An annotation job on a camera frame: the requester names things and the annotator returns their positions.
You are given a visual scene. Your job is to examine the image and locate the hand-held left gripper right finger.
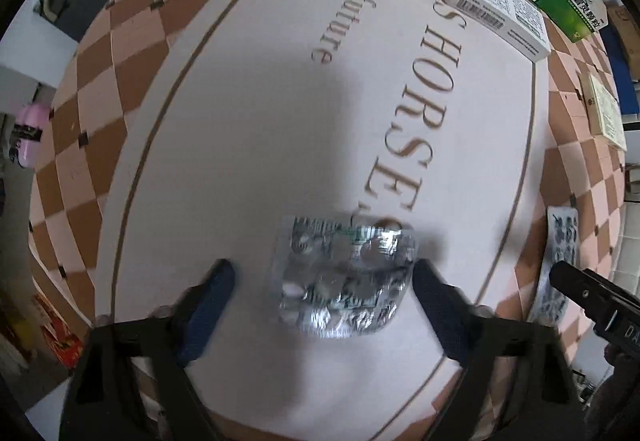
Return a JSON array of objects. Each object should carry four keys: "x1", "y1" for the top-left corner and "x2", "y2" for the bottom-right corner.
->
[{"x1": 411, "y1": 259, "x2": 587, "y2": 441}]

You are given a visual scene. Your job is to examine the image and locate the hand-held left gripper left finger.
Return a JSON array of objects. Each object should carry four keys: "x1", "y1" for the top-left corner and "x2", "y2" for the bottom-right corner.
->
[{"x1": 59, "y1": 258, "x2": 237, "y2": 441}]

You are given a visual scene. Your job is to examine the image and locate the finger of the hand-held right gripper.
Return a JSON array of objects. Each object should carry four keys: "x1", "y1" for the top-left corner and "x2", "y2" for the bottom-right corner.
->
[{"x1": 548, "y1": 261, "x2": 640, "y2": 342}]

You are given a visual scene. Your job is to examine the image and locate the silver foil pill blister pack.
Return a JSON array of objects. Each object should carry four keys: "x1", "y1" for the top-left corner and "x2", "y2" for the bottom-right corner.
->
[{"x1": 266, "y1": 214, "x2": 419, "y2": 340}]

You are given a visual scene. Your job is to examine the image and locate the printed foil pill blister pack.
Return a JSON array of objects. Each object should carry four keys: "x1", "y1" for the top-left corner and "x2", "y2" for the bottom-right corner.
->
[{"x1": 529, "y1": 206, "x2": 581, "y2": 322}]

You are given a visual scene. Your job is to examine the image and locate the red box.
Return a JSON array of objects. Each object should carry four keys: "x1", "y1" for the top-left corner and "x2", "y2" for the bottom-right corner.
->
[{"x1": 31, "y1": 293, "x2": 85, "y2": 368}]

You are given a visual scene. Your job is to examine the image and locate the beige flat medicine box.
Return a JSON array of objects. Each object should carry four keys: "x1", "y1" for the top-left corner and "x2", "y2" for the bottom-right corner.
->
[{"x1": 579, "y1": 71, "x2": 628, "y2": 152}]

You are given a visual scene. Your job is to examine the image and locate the pink bottle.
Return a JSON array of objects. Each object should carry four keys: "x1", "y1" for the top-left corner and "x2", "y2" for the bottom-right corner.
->
[{"x1": 11, "y1": 103, "x2": 53, "y2": 168}]

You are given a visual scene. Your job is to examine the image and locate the brown cardboard box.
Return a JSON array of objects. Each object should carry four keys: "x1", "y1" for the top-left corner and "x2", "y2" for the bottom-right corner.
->
[{"x1": 606, "y1": 5, "x2": 640, "y2": 53}]

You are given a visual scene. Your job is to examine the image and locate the white medicine box with barcode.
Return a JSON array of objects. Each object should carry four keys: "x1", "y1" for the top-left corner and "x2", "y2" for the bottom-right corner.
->
[{"x1": 433, "y1": 0, "x2": 552, "y2": 61}]

